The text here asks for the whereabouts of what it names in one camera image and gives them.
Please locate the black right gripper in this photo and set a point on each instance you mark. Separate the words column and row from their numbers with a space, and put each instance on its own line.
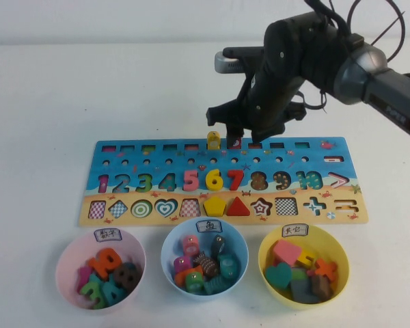
column 264, row 109

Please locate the red fish piece numbered seven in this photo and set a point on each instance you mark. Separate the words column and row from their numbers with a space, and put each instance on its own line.
column 235, row 143

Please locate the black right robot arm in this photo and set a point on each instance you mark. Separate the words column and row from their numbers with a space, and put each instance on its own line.
column 379, row 85

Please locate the yellow wooden fish piece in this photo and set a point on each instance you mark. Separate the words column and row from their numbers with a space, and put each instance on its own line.
column 213, row 140

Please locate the red wooden triangle piece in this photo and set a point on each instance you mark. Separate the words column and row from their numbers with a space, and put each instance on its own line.
column 238, row 208

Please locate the blue wooden puzzle board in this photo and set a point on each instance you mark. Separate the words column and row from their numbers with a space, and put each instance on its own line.
column 177, row 165

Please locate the yellow wooden pentagon piece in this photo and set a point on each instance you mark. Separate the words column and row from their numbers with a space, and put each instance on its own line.
column 214, row 206

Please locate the paper label on blue bowl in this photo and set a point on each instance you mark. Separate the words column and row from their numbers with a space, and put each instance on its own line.
column 210, row 225

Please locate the pink plastic bowl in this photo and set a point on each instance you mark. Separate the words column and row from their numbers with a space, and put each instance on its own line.
column 71, row 259

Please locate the paper label on yellow bowl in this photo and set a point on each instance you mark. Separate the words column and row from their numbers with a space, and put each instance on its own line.
column 294, row 230

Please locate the dark grey fish piece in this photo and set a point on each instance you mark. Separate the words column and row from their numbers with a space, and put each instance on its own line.
column 218, row 244

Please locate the pink wooden trapezoid piece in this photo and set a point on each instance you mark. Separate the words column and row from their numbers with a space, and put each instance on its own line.
column 287, row 252

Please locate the pink wooden fish piece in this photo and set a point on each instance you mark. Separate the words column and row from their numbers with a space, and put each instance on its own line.
column 190, row 245

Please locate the teal wooden fish piece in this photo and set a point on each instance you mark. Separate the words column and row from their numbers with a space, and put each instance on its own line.
column 229, row 266

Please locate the blue plastic bowl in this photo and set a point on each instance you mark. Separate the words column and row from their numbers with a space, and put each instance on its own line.
column 172, row 246

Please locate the brown striped fish piece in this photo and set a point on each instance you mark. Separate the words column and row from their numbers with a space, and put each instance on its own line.
column 206, row 264

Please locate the yellow wooden equals piece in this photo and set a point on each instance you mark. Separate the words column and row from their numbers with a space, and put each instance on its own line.
column 305, row 258

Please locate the paper label on pink bowl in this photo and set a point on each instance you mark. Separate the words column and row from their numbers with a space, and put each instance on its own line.
column 108, row 235

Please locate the teal wooden heart piece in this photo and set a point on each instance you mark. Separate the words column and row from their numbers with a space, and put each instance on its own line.
column 277, row 276

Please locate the magenta wooden fish piece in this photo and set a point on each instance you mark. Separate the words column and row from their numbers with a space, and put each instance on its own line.
column 181, row 266

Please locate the green wooden round piece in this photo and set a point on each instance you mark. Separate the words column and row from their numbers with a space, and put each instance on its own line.
column 299, row 274

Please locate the yellow plastic bowl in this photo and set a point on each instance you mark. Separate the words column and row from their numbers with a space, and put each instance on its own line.
column 338, row 253

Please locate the teal striped fish piece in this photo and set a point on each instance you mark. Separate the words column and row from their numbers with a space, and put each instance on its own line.
column 215, row 285

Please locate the orange wooden plus piece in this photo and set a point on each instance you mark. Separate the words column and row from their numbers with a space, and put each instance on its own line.
column 325, row 268

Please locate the orange wooden fish piece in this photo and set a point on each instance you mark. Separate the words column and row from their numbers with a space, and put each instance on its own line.
column 182, row 277

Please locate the green wooden fish piece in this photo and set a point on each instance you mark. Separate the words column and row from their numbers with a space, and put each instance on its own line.
column 194, row 283

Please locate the grey blue square piece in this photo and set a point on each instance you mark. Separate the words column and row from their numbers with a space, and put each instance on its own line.
column 302, row 292

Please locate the red wooden number seven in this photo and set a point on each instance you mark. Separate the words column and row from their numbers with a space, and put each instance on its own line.
column 236, row 179

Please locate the yellow wooden number six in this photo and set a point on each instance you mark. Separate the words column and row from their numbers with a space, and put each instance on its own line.
column 214, row 181

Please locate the pink wooden number five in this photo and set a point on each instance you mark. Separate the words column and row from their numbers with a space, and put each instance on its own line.
column 190, row 180

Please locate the magenta wooden number one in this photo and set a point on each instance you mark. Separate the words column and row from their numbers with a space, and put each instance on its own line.
column 83, row 278

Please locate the green wooden number three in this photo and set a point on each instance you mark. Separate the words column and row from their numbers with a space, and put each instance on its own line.
column 92, row 294

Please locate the teal wooden number four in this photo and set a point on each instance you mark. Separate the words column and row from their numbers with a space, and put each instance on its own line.
column 113, row 294

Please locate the orange wooden number ten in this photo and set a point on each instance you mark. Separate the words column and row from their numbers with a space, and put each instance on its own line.
column 104, row 262

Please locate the dark brown number eight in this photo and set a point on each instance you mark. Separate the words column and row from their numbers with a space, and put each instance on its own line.
column 126, row 275

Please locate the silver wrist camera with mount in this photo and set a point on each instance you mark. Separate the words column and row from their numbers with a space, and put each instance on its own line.
column 230, row 63

